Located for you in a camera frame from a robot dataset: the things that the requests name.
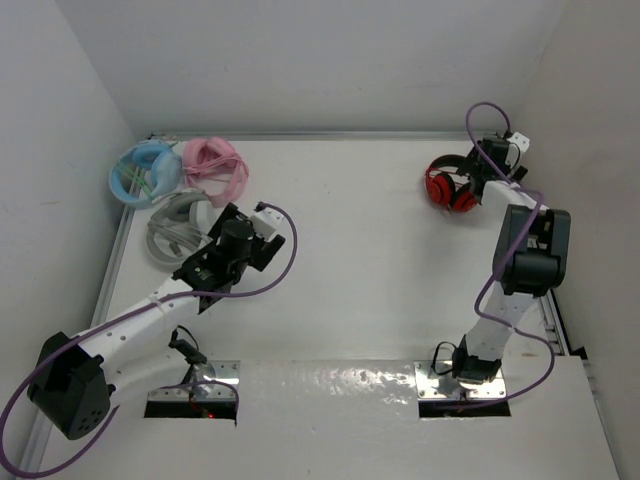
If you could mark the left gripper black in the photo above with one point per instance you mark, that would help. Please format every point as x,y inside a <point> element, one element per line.
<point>261,249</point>

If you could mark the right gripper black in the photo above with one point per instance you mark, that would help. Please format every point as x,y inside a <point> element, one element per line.
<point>470,163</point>

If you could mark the red black headphones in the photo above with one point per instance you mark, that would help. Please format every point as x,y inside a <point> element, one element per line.
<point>441,188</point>

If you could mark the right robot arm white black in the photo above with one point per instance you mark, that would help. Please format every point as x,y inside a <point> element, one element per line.
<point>530,257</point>

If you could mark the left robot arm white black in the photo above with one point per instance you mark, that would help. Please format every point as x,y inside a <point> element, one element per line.
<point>79,380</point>

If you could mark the grey white headphones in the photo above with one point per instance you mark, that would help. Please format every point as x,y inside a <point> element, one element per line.
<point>179,228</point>

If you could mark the pink headphones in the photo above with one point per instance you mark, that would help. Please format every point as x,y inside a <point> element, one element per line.
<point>216,168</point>

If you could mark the light blue headphones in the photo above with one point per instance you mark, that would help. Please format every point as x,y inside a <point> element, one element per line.
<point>145,173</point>

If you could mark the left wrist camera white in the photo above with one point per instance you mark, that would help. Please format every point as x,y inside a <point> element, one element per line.
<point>266,222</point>

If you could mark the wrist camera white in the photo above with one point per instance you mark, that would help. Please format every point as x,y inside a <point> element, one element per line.
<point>518,146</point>
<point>266,222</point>

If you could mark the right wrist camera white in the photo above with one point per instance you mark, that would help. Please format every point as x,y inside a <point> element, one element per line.
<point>518,146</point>

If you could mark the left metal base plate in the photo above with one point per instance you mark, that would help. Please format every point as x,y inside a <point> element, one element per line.
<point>217,382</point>

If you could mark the metal base plate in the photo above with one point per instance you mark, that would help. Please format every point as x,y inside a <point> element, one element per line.
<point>435,384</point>
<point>217,382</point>

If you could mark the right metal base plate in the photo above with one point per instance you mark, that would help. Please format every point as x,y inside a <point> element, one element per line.
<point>435,384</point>

